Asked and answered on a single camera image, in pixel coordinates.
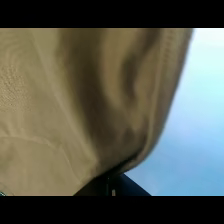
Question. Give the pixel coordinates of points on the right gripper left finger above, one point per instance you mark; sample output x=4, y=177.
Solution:
x=95, y=189

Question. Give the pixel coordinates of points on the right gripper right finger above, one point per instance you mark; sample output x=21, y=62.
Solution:
x=128, y=187

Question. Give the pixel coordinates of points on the beige garment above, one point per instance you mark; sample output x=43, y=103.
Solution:
x=76, y=100

